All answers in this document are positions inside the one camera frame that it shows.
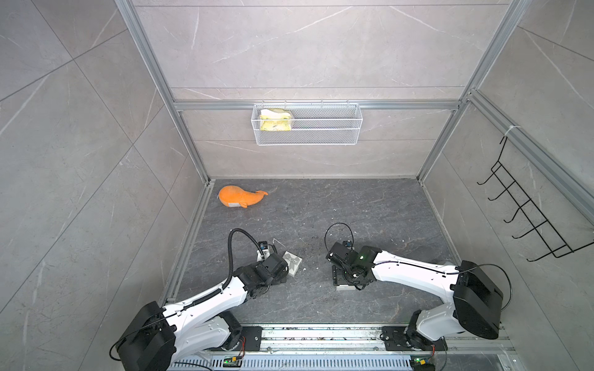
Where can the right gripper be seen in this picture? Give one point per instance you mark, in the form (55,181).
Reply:
(337,280)

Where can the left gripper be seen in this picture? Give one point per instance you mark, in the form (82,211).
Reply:
(282,277)

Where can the white gift box with bow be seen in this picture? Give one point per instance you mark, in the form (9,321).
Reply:
(293,263)

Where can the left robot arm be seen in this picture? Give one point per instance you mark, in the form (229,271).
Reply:
(159,336)

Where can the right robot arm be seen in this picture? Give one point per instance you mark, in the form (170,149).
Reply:
(471,301)

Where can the orange plush whale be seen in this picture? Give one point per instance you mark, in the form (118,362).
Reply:
(234,196)

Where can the yellow sponge in basket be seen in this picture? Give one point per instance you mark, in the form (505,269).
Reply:
(275,120)

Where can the white zip tie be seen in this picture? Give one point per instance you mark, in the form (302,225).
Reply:
(511,128)

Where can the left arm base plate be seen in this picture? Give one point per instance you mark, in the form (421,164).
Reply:
(248,338)

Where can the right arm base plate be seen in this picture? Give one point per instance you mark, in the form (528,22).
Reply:
(400,338)

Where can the white wire wall basket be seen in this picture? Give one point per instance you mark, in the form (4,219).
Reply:
(312,124)

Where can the black wall hook rack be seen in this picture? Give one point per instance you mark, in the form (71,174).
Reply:
(555,244)

